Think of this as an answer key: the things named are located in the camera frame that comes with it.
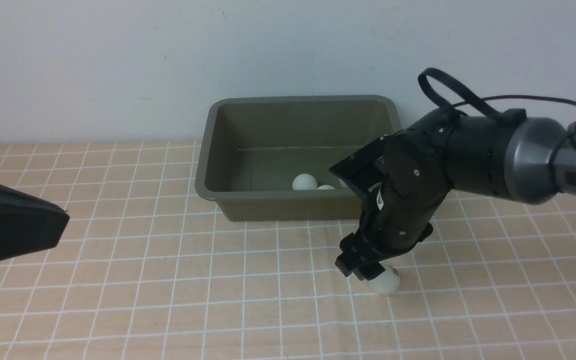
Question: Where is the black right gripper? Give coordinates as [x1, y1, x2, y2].
[329, 130, 451, 281]

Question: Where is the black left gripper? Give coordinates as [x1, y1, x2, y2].
[0, 184, 70, 262]

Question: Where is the white ball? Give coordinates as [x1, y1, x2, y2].
[292, 173, 319, 191]
[367, 265, 401, 296]
[317, 184, 336, 191]

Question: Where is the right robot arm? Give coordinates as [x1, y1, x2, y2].
[330, 109, 576, 281]

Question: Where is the olive green plastic bin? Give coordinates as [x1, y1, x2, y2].
[195, 95, 402, 222]

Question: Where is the checkered orange tablecloth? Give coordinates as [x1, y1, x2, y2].
[0, 141, 576, 360]

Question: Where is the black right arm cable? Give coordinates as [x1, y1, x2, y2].
[417, 67, 576, 206]

